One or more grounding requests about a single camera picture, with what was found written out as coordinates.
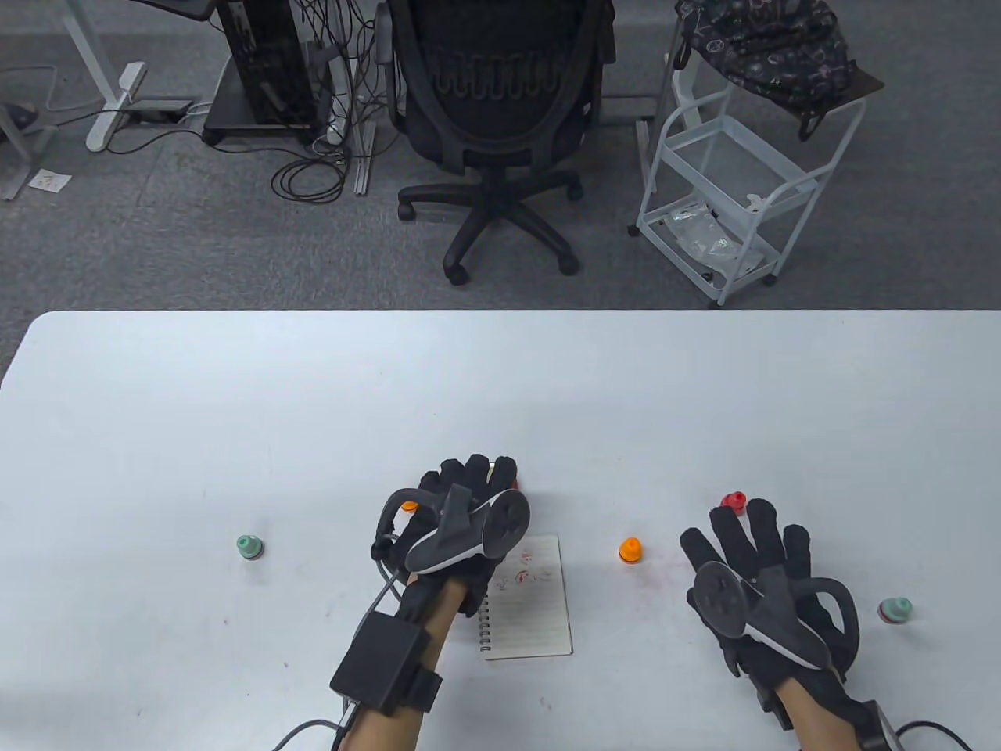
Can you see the person's left hand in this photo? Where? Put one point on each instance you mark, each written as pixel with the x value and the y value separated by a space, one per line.
pixel 469 473

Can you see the person's right hand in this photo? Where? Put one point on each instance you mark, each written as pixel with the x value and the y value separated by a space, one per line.
pixel 770 540

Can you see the red reward stamp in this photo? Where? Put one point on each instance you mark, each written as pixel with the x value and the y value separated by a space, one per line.
pixel 733 501

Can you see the green reward stamp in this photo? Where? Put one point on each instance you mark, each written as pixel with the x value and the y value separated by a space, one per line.
pixel 249 547
pixel 895 609

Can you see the spiral lined notebook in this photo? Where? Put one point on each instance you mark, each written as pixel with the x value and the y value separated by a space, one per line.
pixel 532 618

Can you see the person's left forearm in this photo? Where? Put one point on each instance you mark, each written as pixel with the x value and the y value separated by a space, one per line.
pixel 383 731

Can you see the person's right forearm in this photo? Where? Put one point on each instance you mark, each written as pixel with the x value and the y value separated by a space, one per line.
pixel 821 724

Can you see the black white left hand controller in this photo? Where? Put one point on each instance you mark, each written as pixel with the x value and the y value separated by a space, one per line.
pixel 500 524

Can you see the black white hand controller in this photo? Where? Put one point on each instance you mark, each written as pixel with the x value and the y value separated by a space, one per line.
pixel 715 598
pixel 500 524

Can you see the black white right hand controller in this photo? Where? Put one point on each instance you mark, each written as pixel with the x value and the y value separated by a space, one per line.
pixel 715 598

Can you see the clear plastic bag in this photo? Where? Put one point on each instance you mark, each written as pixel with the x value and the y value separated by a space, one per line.
pixel 704 235

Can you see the slim white desk leg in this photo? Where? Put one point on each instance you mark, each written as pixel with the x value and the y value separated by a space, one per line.
pixel 361 168

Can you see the small white plastic part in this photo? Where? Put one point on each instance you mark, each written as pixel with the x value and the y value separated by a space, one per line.
pixel 755 203

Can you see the black mesh office chair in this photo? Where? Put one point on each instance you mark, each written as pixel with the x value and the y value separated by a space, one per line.
pixel 500 102

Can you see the white metal trolley cart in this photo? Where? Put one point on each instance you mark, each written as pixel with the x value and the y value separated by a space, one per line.
pixel 723 152

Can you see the grey floor outlet cover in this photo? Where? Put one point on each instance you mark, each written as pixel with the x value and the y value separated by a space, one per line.
pixel 626 108

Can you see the black computer stand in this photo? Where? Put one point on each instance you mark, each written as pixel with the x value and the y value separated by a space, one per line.
pixel 235 117

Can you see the dark brown flat board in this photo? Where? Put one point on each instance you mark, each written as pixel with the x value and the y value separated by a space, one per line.
pixel 864 84

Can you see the black computer tower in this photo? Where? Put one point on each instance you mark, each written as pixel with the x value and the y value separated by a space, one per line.
pixel 262 55

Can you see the black power strip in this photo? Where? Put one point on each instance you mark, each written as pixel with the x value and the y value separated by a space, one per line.
pixel 164 109

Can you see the black patterned bag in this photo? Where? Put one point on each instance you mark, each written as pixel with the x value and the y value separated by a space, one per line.
pixel 766 47

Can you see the white paper scrap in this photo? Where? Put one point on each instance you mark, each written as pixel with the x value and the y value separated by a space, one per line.
pixel 49 181

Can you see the white T-shaped desk leg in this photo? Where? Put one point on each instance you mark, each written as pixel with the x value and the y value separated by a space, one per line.
pixel 117 98

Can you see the grey desk leg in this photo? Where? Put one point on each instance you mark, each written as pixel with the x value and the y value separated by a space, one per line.
pixel 17 184

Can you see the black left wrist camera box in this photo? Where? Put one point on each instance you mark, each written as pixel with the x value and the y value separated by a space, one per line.
pixel 379 657

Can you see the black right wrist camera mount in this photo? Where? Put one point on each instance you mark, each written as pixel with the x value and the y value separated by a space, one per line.
pixel 880 731

